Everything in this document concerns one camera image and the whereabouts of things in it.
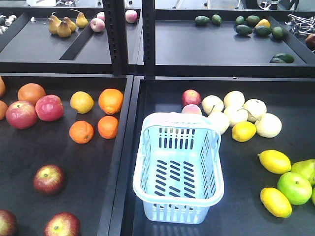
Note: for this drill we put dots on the red apple near middle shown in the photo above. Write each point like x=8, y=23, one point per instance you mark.
x=49, y=179

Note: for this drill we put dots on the small orange lower right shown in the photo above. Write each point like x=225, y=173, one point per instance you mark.
x=108, y=127

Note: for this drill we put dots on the black wood fruit display table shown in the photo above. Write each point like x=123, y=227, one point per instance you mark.
x=90, y=169

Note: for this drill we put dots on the brown pear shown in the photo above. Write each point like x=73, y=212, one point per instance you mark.
x=63, y=30

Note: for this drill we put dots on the small orange lower left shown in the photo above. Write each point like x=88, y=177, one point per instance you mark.
x=81, y=132

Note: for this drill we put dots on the red apple near left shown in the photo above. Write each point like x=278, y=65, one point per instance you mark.
x=8, y=223

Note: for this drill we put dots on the large red apple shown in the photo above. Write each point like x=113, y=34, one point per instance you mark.
x=21, y=115
x=49, y=108

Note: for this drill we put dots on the large red apple right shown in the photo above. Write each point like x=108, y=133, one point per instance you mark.
x=49, y=108

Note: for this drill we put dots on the green avocado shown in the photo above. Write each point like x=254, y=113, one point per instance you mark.
x=243, y=30

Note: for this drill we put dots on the black upper fruit tray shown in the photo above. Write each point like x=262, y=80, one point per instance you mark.
x=181, y=48

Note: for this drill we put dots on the green apple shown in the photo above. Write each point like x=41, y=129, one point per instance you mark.
x=295, y=187

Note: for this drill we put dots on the large orange right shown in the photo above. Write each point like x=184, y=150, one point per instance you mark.
x=111, y=100

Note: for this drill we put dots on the large red apple left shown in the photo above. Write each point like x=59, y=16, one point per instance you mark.
x=21, y=115

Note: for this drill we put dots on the black shelf upright post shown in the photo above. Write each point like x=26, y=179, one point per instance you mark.
x=116, y=32

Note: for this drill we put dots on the red apple near right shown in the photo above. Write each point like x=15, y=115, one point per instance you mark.
x=62, y=224

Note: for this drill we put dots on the yellow orange fruit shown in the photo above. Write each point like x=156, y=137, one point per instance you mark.
x=81, y=102

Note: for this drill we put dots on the yellow lemon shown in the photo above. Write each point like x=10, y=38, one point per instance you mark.
x=243, y=131

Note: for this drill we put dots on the small orange middle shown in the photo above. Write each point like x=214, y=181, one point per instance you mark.
x=3, y=109

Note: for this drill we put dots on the white melon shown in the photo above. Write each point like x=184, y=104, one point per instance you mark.
x=268, y=126

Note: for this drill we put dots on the light blue plastic basket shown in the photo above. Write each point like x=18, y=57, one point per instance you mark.
x=178, y=172

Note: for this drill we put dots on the small orange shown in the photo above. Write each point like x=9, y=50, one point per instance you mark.
x=81, y=132
x=108, y=127
x=3, y=109

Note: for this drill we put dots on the orange behind apples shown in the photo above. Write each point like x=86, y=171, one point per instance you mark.
x=31, y=92

